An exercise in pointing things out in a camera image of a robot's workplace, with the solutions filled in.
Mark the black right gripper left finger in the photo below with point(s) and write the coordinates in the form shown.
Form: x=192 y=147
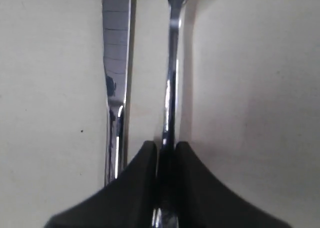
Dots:
x=125 y=202

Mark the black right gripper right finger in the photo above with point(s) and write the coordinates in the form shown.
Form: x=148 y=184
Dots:
x=204 y=201

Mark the silver fork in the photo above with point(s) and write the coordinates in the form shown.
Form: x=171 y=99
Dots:
x=164 y=211

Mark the silver table knife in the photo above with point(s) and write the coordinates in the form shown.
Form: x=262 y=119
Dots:
x=116 y=17

